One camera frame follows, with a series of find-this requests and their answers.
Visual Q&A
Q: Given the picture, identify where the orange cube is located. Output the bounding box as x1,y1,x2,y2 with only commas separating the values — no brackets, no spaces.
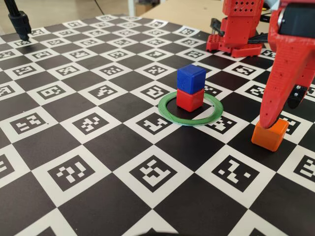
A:
251,118,290,152

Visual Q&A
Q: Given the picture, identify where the black thick plug cable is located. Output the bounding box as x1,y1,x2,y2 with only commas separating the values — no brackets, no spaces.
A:
247,33,271,45

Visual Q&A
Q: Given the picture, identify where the blue cube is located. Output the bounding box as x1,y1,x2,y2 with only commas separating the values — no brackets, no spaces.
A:
176,64,207,95

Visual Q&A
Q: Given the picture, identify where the black table clamp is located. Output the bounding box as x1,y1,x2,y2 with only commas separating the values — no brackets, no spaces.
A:
210,18,225,38

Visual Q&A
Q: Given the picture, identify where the checkerboard marker mat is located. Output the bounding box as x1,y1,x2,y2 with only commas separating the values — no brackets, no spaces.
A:
0,13,315,236

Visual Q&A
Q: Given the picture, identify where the red cube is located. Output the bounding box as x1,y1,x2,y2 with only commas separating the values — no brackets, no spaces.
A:
176,88,206,113

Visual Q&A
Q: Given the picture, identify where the green ring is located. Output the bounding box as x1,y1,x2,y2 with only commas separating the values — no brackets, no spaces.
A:
157,91,224,127

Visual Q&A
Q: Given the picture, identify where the white post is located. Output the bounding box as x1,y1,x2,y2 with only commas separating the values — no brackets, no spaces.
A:
127,0,137,16

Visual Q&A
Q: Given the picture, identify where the black tripod leg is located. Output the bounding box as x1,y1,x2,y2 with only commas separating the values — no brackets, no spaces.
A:
3,0,33,41

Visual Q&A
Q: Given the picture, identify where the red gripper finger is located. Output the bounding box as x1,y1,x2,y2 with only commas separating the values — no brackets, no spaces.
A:
287,61,315,110

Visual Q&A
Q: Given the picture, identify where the cardboard box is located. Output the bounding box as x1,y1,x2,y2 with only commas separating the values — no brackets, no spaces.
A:
135,2,155,15

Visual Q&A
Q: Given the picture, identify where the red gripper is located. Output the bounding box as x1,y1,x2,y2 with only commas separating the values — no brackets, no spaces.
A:
259,0,315,129

